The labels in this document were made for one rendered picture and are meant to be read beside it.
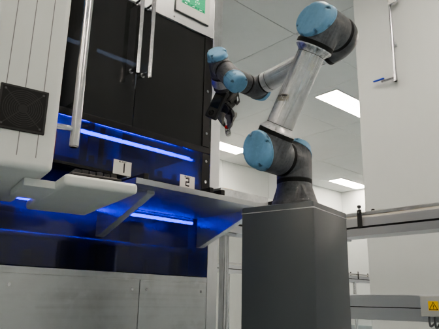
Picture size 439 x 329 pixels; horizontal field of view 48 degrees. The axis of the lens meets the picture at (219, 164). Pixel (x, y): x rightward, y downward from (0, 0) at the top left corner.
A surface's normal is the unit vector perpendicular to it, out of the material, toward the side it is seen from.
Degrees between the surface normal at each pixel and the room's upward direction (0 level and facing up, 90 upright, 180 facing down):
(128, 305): 90
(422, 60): 90
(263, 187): 90
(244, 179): 90
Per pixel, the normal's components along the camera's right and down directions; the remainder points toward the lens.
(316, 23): -0.65, -0.33
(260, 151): -0.76, -0.08
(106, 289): 0.67, -0.18
